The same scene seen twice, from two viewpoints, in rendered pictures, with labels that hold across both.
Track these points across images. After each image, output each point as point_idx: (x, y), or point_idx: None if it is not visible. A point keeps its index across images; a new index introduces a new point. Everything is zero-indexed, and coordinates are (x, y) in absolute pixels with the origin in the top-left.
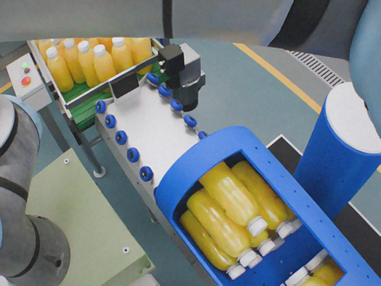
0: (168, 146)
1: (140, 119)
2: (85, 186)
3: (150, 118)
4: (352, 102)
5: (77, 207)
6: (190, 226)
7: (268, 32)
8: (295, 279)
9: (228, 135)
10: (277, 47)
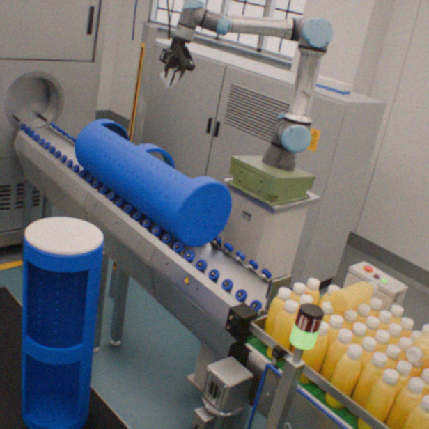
0: (228, 275)
1: (255, 292)
2: (263, 169)
3: (247, 292)
4: (72, 240)
5: (264, 167)
6: None
7: None
8: None
9: (198, 182)
10: None
